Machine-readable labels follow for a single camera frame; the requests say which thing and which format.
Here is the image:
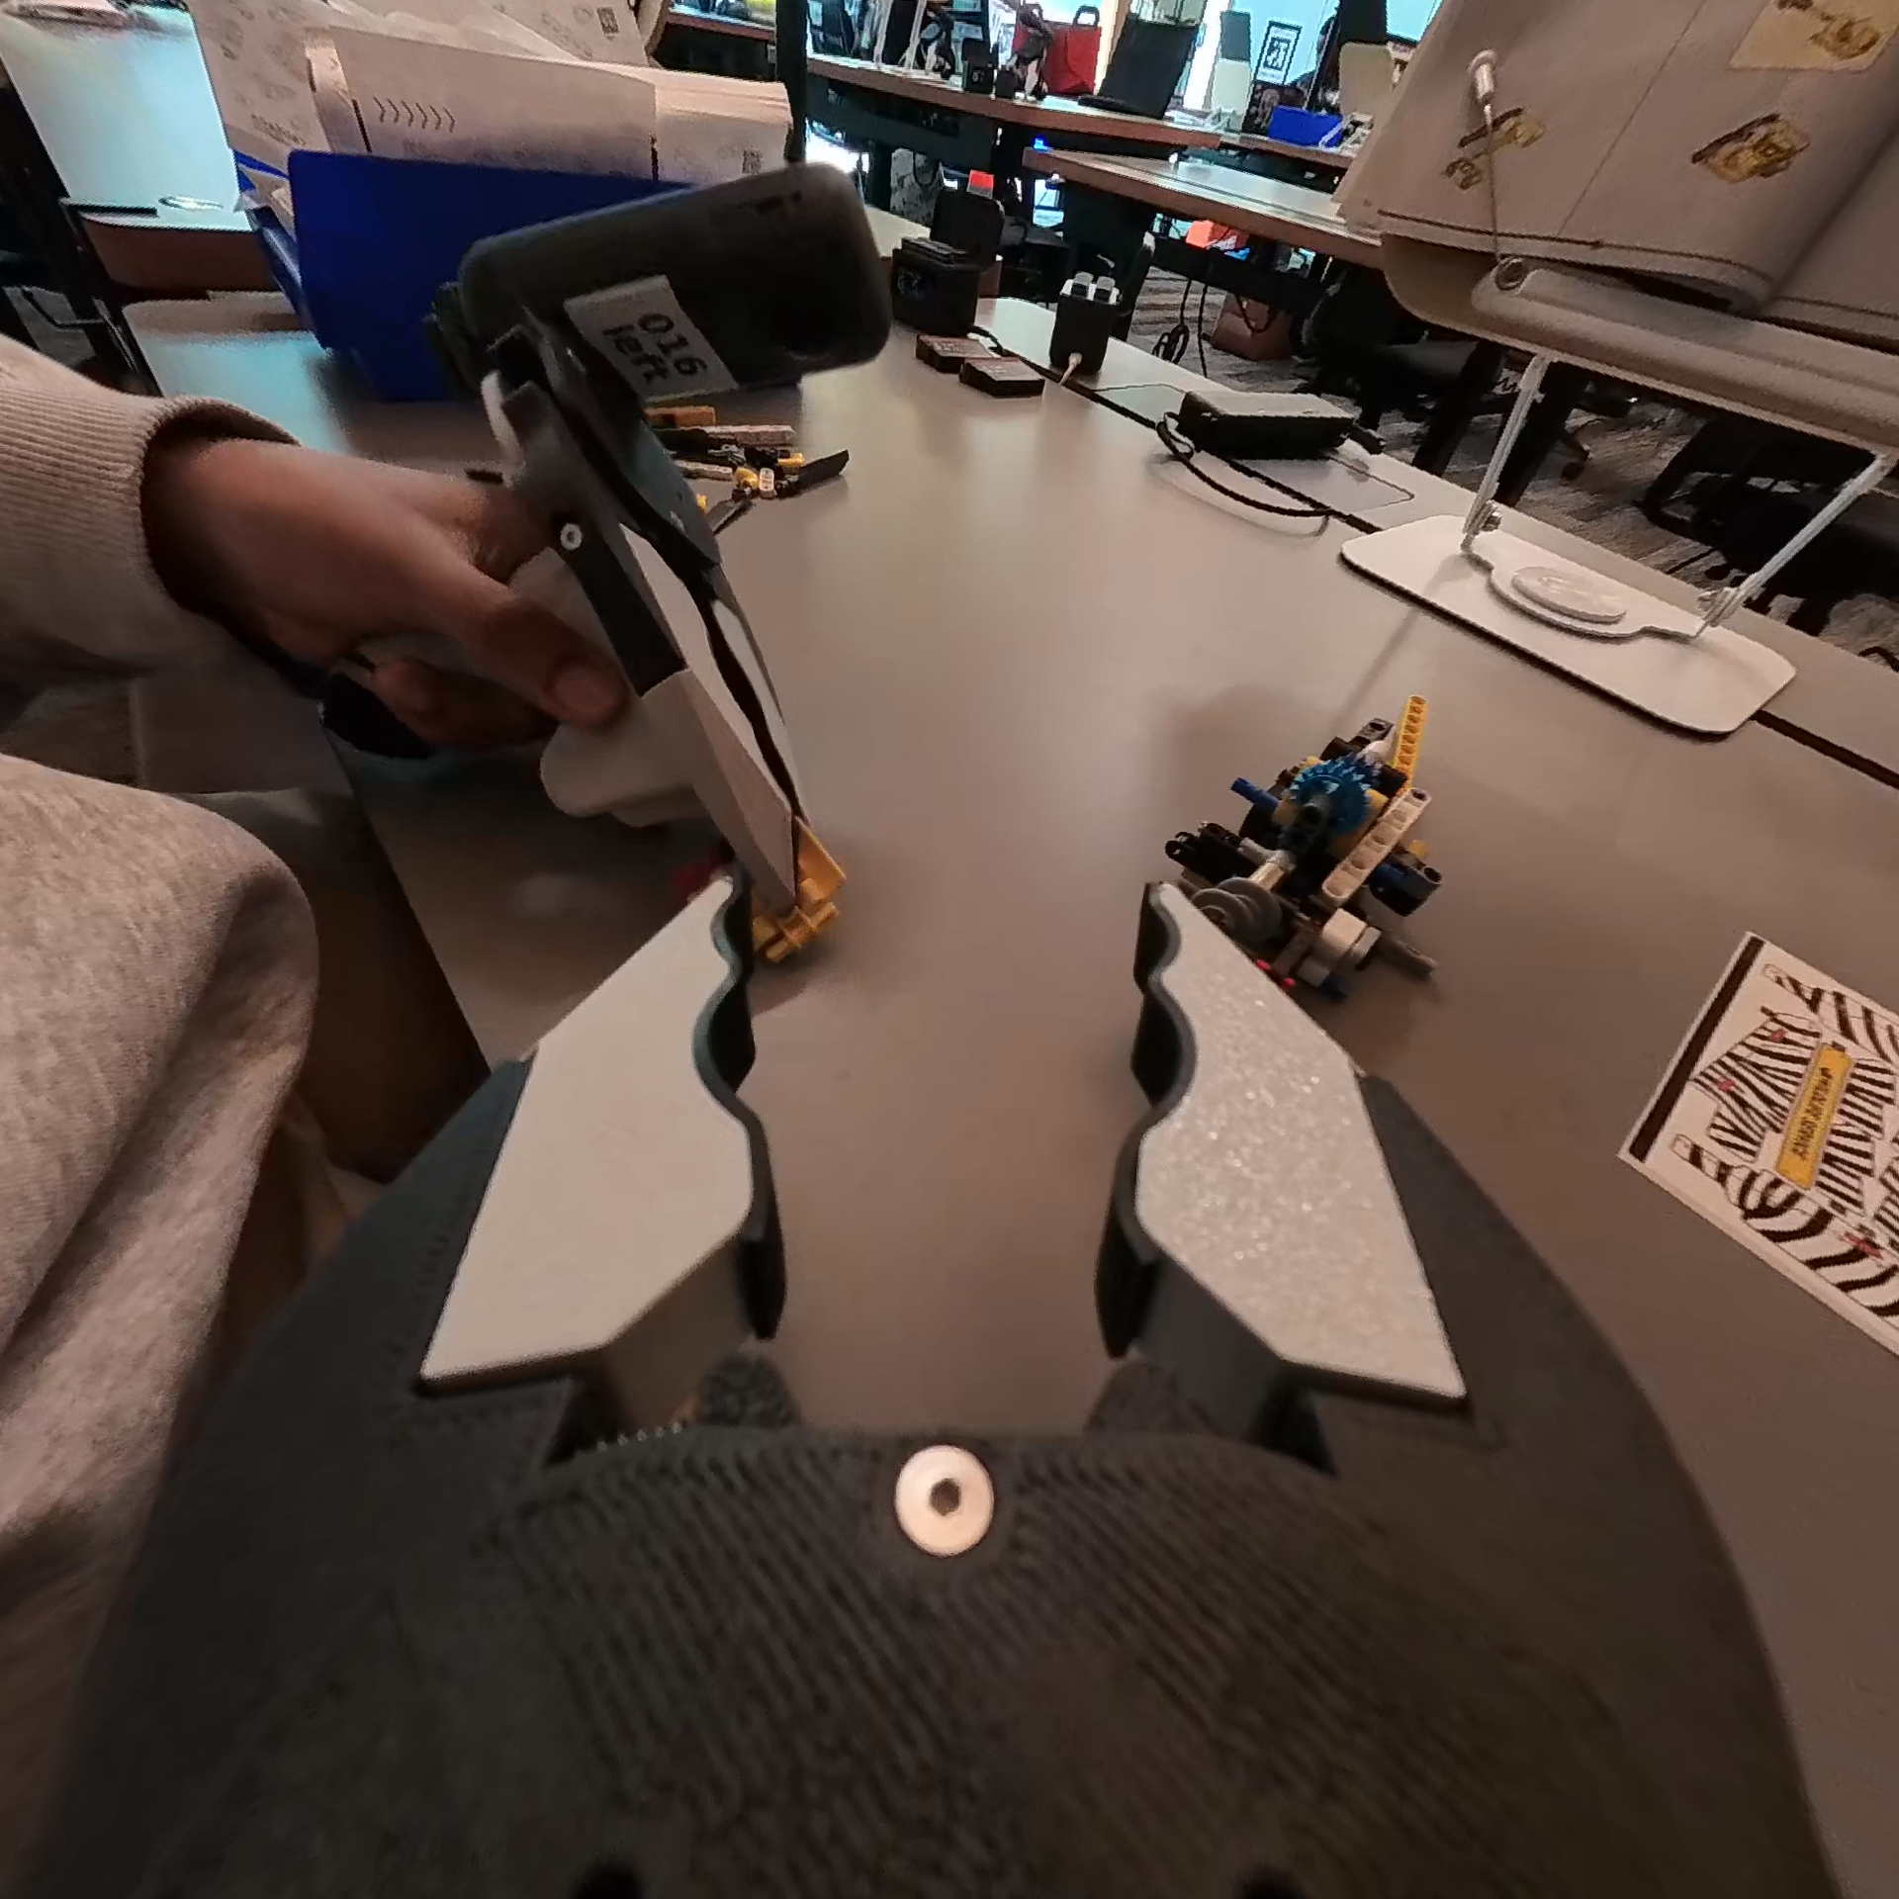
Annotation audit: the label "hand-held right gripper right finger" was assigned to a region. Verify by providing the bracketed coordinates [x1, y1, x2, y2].
[1095, 883, 1473, 1446]

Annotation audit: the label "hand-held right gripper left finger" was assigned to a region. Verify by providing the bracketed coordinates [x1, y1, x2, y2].
[418, 873, 787, 1429]

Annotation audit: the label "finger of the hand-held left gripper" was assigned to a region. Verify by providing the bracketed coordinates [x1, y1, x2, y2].
[675, 510, 819, 836]
[617, 528, 807, 911]

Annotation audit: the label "person's left forearm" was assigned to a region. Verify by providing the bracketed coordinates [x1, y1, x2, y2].
[0, 333, 297, 684]

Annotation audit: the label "pile of loose lego pieces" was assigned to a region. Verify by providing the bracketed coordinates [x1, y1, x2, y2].
[641, 403, 853, 510]

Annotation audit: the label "lego vehicle model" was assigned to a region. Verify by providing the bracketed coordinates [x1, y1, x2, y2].
[1163, 692, 1445, 1004]

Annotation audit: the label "lego instruction booklet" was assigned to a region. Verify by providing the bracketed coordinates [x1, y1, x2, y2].
[1336, 0, 1899, 352]

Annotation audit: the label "person's left hand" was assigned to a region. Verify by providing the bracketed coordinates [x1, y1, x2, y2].
[139, 433, 634, 749]

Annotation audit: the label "black charger dock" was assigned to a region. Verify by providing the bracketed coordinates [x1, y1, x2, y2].
[889, 188, 1010, 338]

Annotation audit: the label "black box white buttons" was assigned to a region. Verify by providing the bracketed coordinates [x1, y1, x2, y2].
[1049, 270, 1126, 374]

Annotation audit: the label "blue plastic bin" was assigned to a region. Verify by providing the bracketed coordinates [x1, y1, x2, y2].
[285, 145, 699, 403]

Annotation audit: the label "grey zip hoodie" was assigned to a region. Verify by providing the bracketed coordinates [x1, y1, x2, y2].
[0, 749, 492, 1899]

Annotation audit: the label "zebra print sticker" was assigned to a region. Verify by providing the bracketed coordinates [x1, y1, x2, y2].
[1618, 931, 1899, 1361]

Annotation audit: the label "black power brick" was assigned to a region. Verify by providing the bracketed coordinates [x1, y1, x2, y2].
[1175, 389, 1363, 463]

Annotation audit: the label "white book stand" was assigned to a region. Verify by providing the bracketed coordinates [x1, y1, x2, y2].
[1340, 237, 1899, 739]

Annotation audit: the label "black office chair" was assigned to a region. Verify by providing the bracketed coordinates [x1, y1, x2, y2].
[1312, 258, 1500, 447]

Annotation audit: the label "black cable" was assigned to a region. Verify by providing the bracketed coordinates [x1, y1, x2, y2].
[1154, 414, 1396, 531]

